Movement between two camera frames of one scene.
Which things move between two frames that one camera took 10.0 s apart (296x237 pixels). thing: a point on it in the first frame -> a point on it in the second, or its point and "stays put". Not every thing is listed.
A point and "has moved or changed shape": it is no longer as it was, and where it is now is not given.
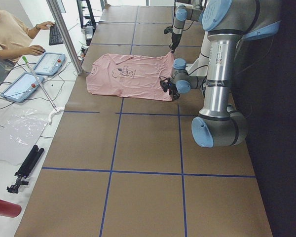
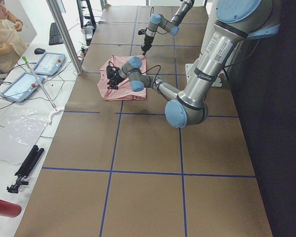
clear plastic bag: (14, 133) stays put
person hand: (44, 25) -> (18, 25)
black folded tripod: (26, 168) stays put
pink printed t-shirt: (136, 76) has moved or changed shape
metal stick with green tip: (52, 103) stays put
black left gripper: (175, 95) -> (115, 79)
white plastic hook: (59, 109) stays put
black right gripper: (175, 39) -> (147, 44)
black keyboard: (55, 36) stays put
